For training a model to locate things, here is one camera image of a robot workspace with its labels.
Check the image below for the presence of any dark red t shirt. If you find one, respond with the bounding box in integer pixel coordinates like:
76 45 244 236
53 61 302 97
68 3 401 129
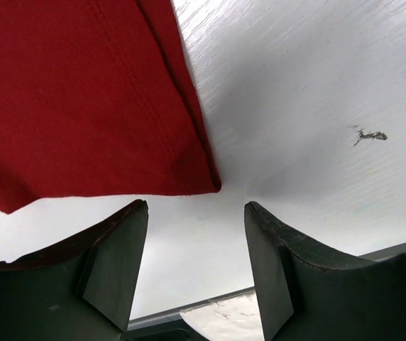
0 1 221 213

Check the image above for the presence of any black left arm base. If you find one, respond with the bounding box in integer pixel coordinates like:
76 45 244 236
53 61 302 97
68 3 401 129
121 325 205 341

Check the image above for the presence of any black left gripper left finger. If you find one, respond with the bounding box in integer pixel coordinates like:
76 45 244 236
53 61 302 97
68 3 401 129
0 200 148 340

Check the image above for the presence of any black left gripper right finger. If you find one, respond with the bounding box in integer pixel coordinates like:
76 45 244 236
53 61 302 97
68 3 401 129
244 202 406 340

